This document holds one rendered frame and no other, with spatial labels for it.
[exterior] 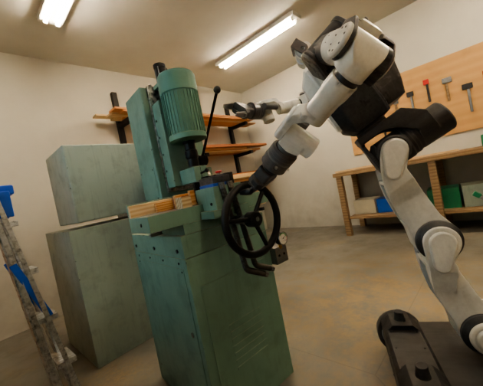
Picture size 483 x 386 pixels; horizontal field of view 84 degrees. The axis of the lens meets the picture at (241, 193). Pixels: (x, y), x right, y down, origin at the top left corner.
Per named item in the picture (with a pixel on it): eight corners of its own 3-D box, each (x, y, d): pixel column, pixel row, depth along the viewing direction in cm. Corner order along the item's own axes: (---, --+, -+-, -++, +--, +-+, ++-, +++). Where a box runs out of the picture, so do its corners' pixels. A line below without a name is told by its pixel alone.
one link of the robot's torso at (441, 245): (495, 324, 104) (438, 210, 106) (530, 359, 85) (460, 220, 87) (450, 333, 109) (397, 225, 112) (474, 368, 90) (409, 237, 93)
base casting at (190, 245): (184, 260, 101) (179, 237, 101) (133, 250, 145) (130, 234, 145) (266, 230, 130) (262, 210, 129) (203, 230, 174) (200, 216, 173)
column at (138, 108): (167, 229, 134) (137, 86, 132) (150, 229, 151) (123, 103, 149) (205, 219, 148) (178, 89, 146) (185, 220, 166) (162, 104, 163)
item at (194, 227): (185, 235, 102) (182, 224, 102) (162, 234, 118) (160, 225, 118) (259, 212, 128) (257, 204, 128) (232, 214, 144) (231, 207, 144)
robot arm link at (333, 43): (415, 31, 56) (363, 44, 77) (366, -3, 53) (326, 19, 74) (381, 84, 60) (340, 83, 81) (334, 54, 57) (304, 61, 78)
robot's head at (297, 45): (315, 53, 109) (300, 45, 111) (314, 44, 101) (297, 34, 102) (306, 68, 110) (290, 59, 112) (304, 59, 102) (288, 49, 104)
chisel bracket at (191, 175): (196, 184, 121) (193, 166, 121) (182, 188, 132) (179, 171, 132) (210, 182, 126) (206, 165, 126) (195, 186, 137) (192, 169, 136)
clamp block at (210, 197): (216, 210, 101) (211, 187, 101) (198, 212, 111) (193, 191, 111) (245, 202, 111) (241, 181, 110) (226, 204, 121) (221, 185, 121)
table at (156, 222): (160, 234, 86) (156, 216, 86) (130, 233, 110) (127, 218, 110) (283, 199, 125) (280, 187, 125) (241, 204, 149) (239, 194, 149)
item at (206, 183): (213, 186, 102) (210, 172, 102) (198, 190, 111) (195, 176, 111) (239, 181, 111) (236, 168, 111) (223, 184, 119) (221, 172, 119)
